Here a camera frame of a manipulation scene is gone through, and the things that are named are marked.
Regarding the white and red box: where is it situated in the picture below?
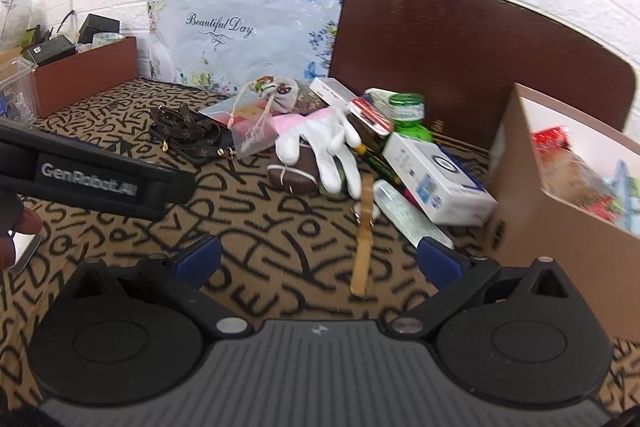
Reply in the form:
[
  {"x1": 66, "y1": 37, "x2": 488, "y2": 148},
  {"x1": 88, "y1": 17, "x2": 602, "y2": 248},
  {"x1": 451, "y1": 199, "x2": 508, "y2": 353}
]
[{"x1": 309, "y1": 77, "x2": 360, "y2": 112}]

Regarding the dark floral pouch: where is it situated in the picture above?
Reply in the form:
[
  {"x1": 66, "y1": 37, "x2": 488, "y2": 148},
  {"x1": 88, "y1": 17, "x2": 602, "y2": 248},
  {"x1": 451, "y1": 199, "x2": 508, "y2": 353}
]
[{"x1": 292, "y1": 82, "x2": 327, "y2": 114}]

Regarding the light blue item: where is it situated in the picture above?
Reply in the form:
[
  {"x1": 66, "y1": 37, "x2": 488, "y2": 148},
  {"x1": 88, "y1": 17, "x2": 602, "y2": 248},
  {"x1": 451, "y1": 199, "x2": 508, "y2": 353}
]
[{"x1": 601, "y1": 158, "x2": 640, "y2": 229}]

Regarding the white glove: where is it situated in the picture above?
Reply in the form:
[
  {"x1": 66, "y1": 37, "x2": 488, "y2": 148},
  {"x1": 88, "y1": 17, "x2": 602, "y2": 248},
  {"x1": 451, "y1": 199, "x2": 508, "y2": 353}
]
[{"x1": 274, "y1": 109, "x2": 365, "y2": 200}]

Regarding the white tube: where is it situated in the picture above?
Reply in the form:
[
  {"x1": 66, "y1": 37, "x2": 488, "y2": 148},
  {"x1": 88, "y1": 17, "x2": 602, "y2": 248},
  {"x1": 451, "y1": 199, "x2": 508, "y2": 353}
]
[{"x1": 373, "y1": 180, "x2": 455, "y2": 252}]

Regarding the floral plastic bag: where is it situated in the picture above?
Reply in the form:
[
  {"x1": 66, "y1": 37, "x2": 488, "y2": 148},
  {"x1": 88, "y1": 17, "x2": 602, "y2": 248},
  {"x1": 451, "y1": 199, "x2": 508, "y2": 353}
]
[{"x1": 144, "y1": 0, "x2": 350, "y2": 96}]

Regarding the pink-capped highlighter pen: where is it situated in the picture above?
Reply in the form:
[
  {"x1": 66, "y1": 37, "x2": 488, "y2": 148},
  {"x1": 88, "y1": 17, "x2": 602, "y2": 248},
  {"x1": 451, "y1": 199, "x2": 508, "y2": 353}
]
[{"x1": 356, "y1": 145, "x2": 403, "y2": 188}]

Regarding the brown patterned strap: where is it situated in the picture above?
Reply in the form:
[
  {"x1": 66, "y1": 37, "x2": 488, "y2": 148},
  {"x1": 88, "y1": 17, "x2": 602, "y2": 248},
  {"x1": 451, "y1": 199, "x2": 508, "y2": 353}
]
[{"x1": 150, "y1": 103, "x2": 238, "y2": 165}]

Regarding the dark brown wooden board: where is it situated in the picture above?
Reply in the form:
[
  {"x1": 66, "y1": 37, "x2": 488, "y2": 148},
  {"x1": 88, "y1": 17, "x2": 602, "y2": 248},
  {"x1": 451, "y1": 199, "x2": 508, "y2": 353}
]
[{"x1": 327, "y1": 0, "x2": 640, "y2": 152}]

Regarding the white and blue box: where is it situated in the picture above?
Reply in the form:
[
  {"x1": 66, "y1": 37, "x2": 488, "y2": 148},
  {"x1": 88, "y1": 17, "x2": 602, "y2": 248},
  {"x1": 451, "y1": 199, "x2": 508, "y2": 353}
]
[{"x1": 381, "y1": 132, "x2": 499, "y2": 229}]

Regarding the letter-print blanket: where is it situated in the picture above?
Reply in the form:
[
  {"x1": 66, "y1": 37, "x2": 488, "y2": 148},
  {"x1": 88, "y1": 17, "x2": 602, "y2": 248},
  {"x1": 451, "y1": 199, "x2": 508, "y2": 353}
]
[{"x1": 0, "y1": 76, "x2": 640, "y2": 427}]

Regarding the printed drawstring pouch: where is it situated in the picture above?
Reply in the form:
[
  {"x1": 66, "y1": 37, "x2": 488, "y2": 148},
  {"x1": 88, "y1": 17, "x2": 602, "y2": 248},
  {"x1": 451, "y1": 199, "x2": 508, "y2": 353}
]
[{"x1": 239, "y1": 74, "x2": 302, "y2": 114}]

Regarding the brown open box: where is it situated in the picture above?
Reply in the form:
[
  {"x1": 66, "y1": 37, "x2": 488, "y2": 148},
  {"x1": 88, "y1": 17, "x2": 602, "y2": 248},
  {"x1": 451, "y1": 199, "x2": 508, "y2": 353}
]
[{"x1": 29, "y1": 36, "x2": 141, "y2": 118}]

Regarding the clear plastic box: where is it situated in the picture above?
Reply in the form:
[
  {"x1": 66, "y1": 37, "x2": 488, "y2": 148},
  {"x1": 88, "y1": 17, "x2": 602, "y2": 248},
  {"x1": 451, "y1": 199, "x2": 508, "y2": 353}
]
[{"x1": 199, "y1": 99, "x2": 280, "y2": 160}]

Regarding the black box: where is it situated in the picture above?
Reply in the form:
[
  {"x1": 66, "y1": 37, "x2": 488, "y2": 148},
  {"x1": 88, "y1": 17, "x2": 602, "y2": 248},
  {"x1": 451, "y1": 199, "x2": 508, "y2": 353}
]
[
  {"x1": 80, "y1": 13, "x2": 122, "y2": 45},
  {"x1": 26, "y1": 34, "x2": 77, "y2": 68}
]

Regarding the cardboard box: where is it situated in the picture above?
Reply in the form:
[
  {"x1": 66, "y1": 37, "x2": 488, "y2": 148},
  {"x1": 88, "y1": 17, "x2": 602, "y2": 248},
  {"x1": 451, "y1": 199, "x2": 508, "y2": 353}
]
[{"x1": 486, "y1": 82, "x2": 640, "y2": 344}]

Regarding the white plastic wrapper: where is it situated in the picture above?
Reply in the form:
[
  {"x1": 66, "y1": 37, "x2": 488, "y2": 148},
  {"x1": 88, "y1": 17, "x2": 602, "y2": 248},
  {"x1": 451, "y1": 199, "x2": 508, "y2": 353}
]
[{"x1": 364, "y1": 87, "x2": 398, "y2": 108}]

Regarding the wooden stick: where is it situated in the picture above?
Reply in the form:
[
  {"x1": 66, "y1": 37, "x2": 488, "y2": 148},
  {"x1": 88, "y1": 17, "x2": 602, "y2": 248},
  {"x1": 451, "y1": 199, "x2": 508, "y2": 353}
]
[{"x1": 350, "y1": 173, "x2": 377, "y2": 299}]

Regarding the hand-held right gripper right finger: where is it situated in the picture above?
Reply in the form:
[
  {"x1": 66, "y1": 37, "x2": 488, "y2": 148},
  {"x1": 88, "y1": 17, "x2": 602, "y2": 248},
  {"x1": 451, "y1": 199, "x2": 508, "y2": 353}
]
[{"x1": 382, "y1": 237, "x2": 576, "y2": 343}]

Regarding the brown pouch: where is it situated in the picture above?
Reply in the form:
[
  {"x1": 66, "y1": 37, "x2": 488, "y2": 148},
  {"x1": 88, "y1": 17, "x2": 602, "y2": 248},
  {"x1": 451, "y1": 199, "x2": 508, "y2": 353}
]
[{"x1": 266, "y1": 146, "x2": 322, "y2": 196}]

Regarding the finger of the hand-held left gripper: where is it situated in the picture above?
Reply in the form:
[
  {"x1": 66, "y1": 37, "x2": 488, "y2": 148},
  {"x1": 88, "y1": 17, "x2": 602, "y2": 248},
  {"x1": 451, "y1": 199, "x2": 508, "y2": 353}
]
[{"x1": 0, "y1": 121, "x2": 197, "y2": 222}]

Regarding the clear plastic container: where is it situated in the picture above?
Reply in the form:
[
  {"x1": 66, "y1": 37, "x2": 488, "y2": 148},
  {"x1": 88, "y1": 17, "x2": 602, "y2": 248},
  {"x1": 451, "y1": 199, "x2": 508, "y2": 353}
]
[{"x1": 0, "y1": 57, "x2": 40, "y2": 124}]

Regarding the green repellent bottle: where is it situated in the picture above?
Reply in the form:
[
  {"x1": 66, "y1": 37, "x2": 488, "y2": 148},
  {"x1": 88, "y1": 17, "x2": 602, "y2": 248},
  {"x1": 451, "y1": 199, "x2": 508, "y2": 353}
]
[{"x1": 387, "y1": 92, "x2": 435, "y2": 144}]

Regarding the pink cloth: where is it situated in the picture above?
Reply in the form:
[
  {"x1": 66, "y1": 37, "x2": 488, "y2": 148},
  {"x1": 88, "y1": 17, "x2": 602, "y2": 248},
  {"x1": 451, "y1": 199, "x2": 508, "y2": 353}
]
[{"x1": 271, "y1": 108, "x2": 335, "y2": 136}]

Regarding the person's left hand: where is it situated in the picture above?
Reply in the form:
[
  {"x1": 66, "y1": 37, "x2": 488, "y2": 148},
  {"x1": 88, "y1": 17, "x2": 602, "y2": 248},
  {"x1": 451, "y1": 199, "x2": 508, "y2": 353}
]
[{"x1": 0, "y1": 192, "x2": 44, "y2": 270}]

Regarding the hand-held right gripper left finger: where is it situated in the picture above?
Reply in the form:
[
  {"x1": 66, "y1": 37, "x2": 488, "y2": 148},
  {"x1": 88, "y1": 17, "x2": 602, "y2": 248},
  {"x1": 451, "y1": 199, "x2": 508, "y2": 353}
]
[{"x1": 66, "y1": 234, "x2": 256, "y2": 343}]

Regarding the clear tape roll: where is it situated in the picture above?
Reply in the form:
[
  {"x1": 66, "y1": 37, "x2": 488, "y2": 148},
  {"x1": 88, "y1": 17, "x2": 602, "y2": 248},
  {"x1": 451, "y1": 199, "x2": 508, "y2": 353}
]
[{"x1": 92, "y1": 32, "x2": 127, "y2": 50}]

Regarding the red and white card packet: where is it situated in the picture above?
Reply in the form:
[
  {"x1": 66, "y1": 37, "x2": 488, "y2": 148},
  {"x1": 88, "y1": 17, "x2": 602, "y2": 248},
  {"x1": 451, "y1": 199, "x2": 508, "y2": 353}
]
[{"x1": 347, "y1": 96, "x2": 395, "y2": 136}]

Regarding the red flat box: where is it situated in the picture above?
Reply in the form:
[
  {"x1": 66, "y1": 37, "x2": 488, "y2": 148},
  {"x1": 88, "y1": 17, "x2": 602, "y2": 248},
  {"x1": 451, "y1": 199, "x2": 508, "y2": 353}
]
[{"x1": 231, "y1": 104, "x2": 273, "y2": 130}]

